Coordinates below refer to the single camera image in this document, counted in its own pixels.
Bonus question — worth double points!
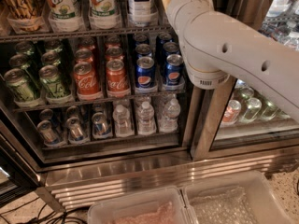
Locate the front right Pepsi can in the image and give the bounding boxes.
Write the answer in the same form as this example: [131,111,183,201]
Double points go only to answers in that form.
[164,54,183,86]

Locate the stainless fridge door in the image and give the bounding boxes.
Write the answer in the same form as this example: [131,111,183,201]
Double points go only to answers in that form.
[192,0,299,160]

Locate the brown drink bottle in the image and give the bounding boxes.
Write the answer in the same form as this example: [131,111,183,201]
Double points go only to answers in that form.
[5,0,45,32]

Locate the black floor cables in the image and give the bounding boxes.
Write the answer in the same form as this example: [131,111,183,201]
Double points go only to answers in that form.
[0,196,89,224]

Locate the left water bottle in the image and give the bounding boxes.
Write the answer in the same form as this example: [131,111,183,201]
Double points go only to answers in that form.
[113,105,134,137]

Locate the right clear plastic bin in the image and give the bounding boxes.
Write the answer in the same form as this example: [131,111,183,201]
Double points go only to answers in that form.
[182,171,295,224]

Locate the green 7up bottle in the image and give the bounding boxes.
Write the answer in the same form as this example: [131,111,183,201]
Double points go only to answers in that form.
[89,0,119,29]
[47,0,81,32]

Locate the top wire shelf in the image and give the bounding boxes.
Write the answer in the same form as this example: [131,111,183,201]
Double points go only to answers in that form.
[0,24,174,43]

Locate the pepsi can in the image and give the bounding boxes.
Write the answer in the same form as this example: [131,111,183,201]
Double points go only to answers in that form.
[135,56,155,88]
[164,54,183,86]

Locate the middle wire shelf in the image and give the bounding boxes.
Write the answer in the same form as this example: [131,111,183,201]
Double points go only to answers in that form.
[12,89,186,113]

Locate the green 7UP bottle right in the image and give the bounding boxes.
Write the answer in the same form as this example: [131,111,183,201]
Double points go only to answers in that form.
[89,0,119,29]

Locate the left Red Bull can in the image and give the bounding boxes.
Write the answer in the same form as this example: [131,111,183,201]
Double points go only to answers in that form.
[37,120,63,146]

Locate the coca-cola can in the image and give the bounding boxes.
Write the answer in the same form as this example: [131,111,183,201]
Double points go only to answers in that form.
[106,59,129,92]
[74,62,100,95]

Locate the front right Coca-Cola can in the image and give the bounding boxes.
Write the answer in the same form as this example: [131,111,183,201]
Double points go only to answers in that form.
[106,59,129,92]

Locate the front left Coca-Cola can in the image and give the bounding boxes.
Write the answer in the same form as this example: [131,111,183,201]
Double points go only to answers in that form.
[74,62,100,95]

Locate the clear plastic bin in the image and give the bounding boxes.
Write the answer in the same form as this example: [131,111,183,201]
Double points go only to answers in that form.
[88,186,190,224]
[182,171,295,224]

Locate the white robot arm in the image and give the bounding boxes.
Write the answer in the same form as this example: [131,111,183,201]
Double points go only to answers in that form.
[165,0,299,121]

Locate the middle Red Bull can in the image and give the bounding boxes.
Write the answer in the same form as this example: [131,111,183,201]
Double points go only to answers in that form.
[66,117,88,142]

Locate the green 7UP bottle left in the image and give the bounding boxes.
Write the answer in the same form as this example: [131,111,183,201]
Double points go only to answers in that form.
[47,0,81,32]

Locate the wire shelf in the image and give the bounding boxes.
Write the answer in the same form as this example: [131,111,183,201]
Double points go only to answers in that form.
[12,89,186,113]
[0,24,174,43]

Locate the red bull can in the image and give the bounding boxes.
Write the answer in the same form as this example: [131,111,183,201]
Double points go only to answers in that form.
[37,120,63,146]
[66,117,88,142]
[92,112,111,138]

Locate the front left green can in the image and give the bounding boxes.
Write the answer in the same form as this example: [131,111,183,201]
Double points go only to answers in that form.
[4,68,40,102]

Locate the front left Pepsi can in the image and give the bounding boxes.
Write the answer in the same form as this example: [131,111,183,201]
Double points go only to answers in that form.
[135,56,155,88]

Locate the front right green can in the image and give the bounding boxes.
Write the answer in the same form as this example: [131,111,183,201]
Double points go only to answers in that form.
[38,65,71,99]

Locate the green can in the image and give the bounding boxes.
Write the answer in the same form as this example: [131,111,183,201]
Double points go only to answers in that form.
[4,68,40,102]
[38,65,71,99]

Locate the left clear plastic bin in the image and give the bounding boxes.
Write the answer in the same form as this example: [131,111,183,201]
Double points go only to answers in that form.
[88,186,190,224]

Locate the middle water bottle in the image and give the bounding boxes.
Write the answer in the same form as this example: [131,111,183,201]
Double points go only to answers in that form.
[137,101,156,135]

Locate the right Red Bull can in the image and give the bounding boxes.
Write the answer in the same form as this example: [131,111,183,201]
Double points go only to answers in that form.
[92,112,111,138]

